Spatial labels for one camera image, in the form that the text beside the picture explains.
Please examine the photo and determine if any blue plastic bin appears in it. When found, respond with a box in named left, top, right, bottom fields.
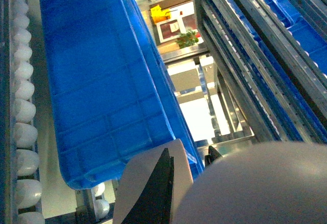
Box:
left=40, top=0, right=204, bottom=190

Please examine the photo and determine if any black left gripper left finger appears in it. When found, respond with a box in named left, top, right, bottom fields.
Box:
left=122, top=148, right=174, bottom=223

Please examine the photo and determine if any beige plastic dustpan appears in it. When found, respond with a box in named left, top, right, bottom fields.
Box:
left=113, top=140, right=326, bottom=223

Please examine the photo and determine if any steel shelf rack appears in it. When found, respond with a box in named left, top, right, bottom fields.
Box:
left=1, top=0, right=326, bottom=223

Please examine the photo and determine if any green potted plant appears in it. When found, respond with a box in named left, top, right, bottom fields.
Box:
left=176, top=30, right=199, bottom=49

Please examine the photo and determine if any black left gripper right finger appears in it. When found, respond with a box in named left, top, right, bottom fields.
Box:
left=204, top=146, right=222, bottom=167

